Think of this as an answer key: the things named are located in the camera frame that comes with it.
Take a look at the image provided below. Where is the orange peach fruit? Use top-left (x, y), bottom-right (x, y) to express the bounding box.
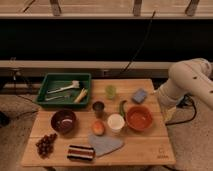
top-left (92, 120), bottom-right (105, 136)

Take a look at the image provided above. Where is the white cup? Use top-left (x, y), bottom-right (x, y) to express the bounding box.
top-left (107, 114), bottom-right (125, 133)

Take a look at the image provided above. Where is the green plastic cup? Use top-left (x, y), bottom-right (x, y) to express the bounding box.
top-left (105, 85), bottom-right (116, 100)

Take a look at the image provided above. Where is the blue sponge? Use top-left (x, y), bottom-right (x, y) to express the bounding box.
top-left (132, 89), bottom-right (147, 104)

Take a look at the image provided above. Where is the green cucumber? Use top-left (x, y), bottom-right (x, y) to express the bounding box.
top-left (119, 100), bottom-right (127, 119)

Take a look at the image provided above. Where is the grey blue cloth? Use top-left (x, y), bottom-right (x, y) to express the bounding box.
top-left (88, 134), bottom-right (124, 157)

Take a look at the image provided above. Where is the dark metal cup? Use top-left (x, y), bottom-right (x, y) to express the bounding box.
top-left (92, 101), bottom-right (105, 118)

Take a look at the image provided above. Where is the white dish brush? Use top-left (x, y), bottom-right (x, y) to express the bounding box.
top-left (47, 80), bottom-right (80, 94)

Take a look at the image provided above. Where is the bunch of red grapes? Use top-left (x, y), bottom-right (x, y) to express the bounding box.
top-left (36, 133), bottom-right (57, 158)

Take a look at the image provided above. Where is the black hanging cable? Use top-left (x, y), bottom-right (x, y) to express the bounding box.
top-left (118, 10), bottom-right (157, 76)

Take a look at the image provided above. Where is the green plastic tray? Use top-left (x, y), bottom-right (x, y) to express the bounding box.
top-left (36, 73), bottom-right (91, 108)

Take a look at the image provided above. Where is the purple bowl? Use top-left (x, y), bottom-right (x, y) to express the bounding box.
top-left (51, 109), bottom-right (77, 134)

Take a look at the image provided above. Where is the striped folded cloth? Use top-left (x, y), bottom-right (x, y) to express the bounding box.
top-left (67, 145), bottom-right (95, 161)

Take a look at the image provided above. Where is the silver fork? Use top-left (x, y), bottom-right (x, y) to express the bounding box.
top-left (45, 94), bottom-right (71, 101)

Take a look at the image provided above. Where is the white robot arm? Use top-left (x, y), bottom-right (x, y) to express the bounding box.
top-left (155, 58), bottom-right (213, 123)

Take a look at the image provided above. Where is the black floor cable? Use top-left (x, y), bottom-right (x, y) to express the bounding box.
top-left (165, 94), bottom-right (198, 127)

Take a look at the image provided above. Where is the orange bowl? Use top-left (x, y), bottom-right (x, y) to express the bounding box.
top-left (125, 106), bottom-right (153, 132)

